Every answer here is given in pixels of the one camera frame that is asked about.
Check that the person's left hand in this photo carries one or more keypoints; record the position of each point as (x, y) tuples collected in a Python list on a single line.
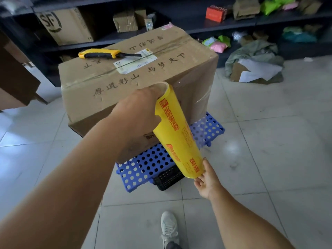
[(135, 114)]

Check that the person's right hand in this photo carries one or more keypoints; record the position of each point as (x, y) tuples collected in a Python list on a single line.
[(208, 185)]

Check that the black plastic crate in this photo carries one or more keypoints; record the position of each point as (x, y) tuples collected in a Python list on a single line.
[(168, 180)]

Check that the small brown cardboard box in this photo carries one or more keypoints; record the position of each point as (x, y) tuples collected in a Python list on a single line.
[(140, 18)]

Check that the white paper sheet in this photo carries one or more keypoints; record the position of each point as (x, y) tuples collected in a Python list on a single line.
[(259, 68)]

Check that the person's right forearm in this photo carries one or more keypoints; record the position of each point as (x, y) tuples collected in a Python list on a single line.
[(241, 223)]

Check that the red box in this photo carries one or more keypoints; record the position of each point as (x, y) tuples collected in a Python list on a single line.
[(215, 14)]

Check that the bright green mailer bag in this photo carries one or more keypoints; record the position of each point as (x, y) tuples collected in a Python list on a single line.
[(275, 5)]

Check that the yellow black utility knife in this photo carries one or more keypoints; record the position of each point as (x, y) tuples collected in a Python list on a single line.
[(98, 53)]

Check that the crumpled taped cardboard box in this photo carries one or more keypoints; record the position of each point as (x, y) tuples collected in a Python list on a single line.
[(125, 21)]

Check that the cardboard box with black logo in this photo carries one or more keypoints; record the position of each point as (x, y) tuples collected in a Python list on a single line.
[(72, 25)]

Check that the person's grey trousers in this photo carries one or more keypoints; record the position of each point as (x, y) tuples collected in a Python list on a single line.
[(172, 246)]

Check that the blue perforated plastic pallet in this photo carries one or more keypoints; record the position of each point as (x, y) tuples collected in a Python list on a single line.
[(140, 168)]

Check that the person's left shoe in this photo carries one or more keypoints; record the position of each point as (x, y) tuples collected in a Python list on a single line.
[(169, 225)]

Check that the small patterned carton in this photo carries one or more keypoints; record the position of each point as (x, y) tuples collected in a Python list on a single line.
[(150, 23)]

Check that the yellow stretch film roll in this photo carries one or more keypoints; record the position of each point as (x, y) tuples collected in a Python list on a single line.
[(176, 137)]

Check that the large brown cardboard box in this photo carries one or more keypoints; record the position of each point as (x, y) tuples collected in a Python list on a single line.
[(103, 82)]

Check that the pink packet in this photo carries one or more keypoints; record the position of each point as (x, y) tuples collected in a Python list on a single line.
[(219, 47)]

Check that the dark metal shelving unit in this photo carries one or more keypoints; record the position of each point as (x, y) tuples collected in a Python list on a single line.
[(181, 12)]

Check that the green fabric sack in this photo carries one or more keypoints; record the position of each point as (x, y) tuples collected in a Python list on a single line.
[(259, 49)]

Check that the person's left forearm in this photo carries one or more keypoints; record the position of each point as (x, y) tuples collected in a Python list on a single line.
[(64, 194)]

